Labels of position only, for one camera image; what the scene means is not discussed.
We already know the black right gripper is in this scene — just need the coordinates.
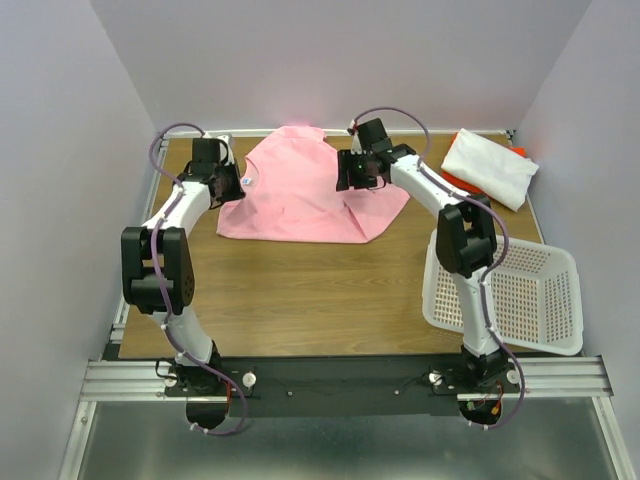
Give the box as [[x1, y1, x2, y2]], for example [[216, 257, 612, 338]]
[[334, 149, 377, 192]]

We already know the pink t shirt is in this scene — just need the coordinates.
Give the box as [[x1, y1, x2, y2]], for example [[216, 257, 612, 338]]
[[216, 126, 409, 244]]

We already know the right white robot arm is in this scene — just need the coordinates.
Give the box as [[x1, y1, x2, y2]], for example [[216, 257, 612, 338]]
[[336, 118, 508, 392]]

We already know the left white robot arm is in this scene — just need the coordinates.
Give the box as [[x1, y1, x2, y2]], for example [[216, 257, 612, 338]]
[[120, 133, 245, 395]]

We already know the white folded t shirt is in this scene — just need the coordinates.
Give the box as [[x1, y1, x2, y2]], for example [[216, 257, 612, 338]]
[[441, 129, 539, 211]]

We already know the orange folded t shirt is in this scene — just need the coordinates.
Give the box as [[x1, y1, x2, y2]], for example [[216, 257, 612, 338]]
[[440, 146, 527, 194]]

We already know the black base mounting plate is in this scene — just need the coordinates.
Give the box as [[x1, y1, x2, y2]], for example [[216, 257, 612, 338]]
[[160, 354, 520, 432]]

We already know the white plastic laundry basket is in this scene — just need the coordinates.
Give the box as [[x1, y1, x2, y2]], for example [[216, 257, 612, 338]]
[[422, 234, 583, 356]]

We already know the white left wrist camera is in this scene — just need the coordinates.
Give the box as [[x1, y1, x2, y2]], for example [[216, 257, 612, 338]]
[[215, 133, 235, 166]]

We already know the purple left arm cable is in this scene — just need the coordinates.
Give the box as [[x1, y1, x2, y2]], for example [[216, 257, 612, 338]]
[[149, 122, 249, 438]]

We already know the aluminium frame rail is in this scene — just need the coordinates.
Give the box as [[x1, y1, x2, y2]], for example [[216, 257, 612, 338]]
[[57, 355, 640, 480]]

